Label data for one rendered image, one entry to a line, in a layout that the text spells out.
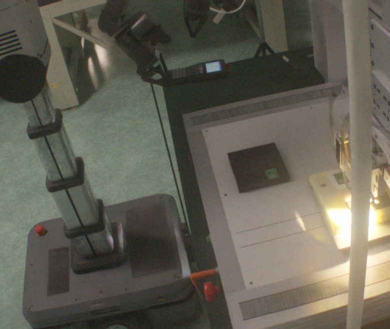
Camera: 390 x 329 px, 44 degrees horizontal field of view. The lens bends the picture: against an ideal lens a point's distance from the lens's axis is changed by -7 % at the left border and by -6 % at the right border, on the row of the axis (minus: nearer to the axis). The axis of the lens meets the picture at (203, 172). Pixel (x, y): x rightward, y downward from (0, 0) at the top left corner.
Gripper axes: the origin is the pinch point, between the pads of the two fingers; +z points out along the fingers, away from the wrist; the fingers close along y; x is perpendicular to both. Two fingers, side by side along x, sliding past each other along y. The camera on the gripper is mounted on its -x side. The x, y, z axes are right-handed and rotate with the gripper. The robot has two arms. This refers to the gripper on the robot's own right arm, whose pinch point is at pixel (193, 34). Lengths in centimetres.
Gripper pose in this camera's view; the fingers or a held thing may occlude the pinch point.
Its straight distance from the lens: 151.7
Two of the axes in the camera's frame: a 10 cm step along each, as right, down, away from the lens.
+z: -0.9, 7.8, 6.2
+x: -9.9, -0.3, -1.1
